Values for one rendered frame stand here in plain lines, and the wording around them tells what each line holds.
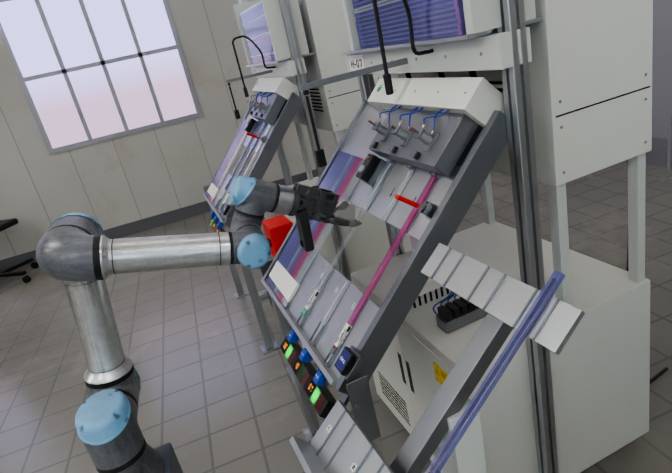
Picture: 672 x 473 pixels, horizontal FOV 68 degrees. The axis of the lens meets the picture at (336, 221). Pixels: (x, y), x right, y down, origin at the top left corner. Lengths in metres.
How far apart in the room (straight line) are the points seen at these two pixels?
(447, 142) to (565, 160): 0.31
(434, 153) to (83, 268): 0.78
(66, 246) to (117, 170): 4.28
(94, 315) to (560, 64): 1.22
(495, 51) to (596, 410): 1.11
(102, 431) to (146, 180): 4.27
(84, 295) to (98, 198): 4.20
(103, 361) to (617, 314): 1.37
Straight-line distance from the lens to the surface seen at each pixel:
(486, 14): 1.12
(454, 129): 1.16
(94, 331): 1.35
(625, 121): 1.45
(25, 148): 5.50
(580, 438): 1.78
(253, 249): 1.12
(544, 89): 1.27
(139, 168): 5.39
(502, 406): 1.48
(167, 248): 1.13
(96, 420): 1.31
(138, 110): 5.30
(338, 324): 1.27
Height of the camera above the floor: 1.45
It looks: 20 degrees down
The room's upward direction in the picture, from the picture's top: 13 degrees counter-clockwise
